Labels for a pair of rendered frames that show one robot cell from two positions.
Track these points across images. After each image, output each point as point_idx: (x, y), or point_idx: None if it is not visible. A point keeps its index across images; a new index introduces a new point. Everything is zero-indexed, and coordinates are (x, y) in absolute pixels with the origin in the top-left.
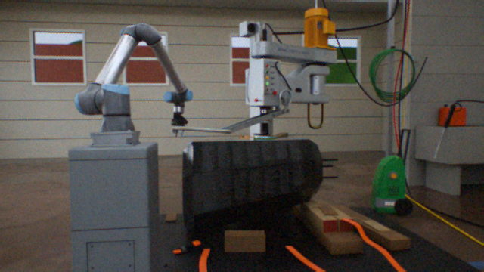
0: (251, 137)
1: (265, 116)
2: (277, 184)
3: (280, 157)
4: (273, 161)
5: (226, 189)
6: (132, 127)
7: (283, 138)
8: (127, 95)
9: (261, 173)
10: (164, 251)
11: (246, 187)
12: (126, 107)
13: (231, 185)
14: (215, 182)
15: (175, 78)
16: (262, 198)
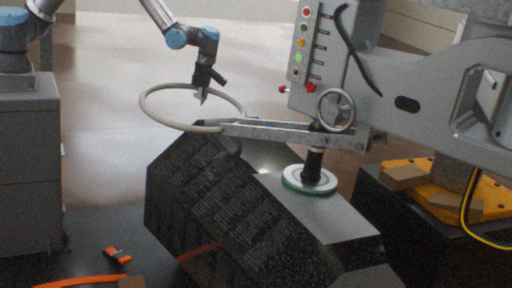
0: None
1: (302, 134)
2: (212, 278)
3: (234, 233)
4: (219, 230)
5: (166, 220)
6: (4, 69)
7: (312, 206)
8: (2, 26)
9: (198, 235)
10: (113, 241)
11: (182, 239)
12: (0, 42)
13: (170, 220)
14: (160, 199)
15: (144, 7)
16: (194, 277)
